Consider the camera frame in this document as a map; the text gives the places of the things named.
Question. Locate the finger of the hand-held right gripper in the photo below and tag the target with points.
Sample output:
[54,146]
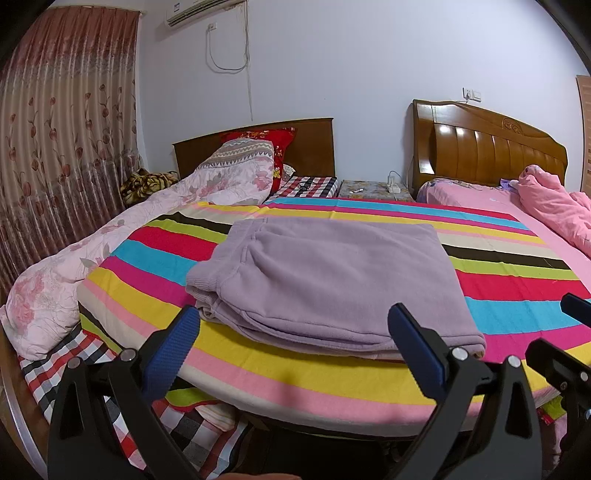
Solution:
[577,308]
[558,369]

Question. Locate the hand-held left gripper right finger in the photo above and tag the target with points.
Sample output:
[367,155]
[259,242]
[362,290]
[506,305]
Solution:
[415,350]

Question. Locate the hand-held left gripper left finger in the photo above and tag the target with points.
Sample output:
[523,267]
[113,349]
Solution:
[178,341]

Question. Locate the purple pants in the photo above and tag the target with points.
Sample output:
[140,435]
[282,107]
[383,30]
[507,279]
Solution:
[323,286]

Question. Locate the person's left hand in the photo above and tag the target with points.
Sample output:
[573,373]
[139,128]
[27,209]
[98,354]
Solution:
[261,477]

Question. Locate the striped blanket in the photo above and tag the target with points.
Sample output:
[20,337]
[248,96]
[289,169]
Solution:
[508,277]

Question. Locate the pink comforter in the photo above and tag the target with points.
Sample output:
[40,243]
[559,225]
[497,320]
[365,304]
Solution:
[554,203]

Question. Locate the pink floral quilt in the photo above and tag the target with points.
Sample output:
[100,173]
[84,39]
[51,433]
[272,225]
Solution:
[69,277]

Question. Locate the plaid bed sheet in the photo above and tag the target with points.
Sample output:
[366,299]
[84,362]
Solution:
[51,374]

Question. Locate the purple cloth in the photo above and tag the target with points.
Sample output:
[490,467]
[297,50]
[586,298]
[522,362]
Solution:
[509,184]

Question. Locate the pink bed sheet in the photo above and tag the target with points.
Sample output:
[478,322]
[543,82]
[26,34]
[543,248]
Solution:
[485,201]

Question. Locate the tiger print blanket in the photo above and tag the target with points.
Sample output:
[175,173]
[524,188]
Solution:
[143,184]

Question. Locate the white power strip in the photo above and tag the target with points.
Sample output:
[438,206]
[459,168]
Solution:
[394,187]

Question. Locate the nightstand with floral cover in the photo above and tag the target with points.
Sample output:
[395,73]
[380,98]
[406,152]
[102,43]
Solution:
[369,190]

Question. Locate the light wooden wardrobe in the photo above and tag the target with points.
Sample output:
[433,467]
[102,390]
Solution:
[586,138]

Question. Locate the glossy brown wooden headboard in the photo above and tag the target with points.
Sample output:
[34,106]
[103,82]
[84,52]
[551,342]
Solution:
[485,152]

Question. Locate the white floral pillow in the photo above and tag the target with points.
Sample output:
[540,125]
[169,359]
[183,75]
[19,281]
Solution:
[288,170]

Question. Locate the red pillow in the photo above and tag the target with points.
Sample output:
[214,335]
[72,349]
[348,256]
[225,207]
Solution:
[281,143]

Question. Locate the dark wooden headboard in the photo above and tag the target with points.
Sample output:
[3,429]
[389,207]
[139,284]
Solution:
[314,147]

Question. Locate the floral pink curtain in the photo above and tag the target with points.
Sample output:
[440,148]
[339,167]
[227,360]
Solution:
[60,138]

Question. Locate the white air conditioner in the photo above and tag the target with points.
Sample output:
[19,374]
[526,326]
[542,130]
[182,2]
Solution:
[198,9]

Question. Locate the wide wall socket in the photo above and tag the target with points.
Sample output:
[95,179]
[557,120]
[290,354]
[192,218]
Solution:
[472,94]

